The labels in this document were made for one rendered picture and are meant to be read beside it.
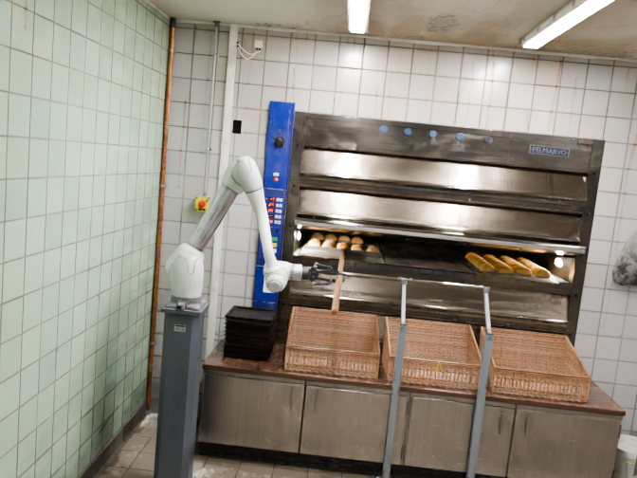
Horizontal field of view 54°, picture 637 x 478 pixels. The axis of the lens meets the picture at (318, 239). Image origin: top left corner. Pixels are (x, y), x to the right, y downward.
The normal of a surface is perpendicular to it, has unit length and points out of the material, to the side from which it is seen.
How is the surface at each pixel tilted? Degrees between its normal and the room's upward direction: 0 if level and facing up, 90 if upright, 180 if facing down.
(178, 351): 90
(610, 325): 90
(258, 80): 90
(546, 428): 90
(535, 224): 69
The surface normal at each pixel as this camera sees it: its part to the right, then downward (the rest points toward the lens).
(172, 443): -0.04, 0.12
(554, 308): -0.02, -0.22
